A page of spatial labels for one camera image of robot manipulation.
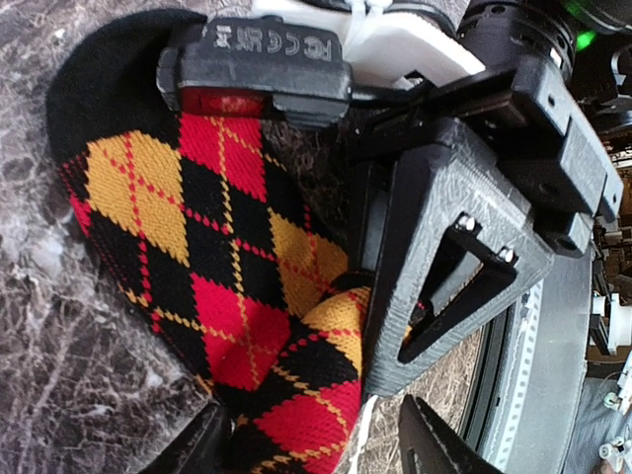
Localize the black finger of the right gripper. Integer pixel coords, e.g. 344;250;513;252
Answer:
362;118;554;396

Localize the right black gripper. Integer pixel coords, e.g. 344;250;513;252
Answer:
355;54;623;257

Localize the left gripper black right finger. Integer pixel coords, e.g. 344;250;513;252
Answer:
398;394;501;474

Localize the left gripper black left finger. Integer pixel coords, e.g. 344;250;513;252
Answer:
147;402;231;474

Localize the argyle black red orange sock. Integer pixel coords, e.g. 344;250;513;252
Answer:
45;9;372;473

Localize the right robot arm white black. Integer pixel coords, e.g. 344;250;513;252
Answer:
350;1;623;396

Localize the white slotted cable duct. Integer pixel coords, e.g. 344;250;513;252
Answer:
487;280;543;472

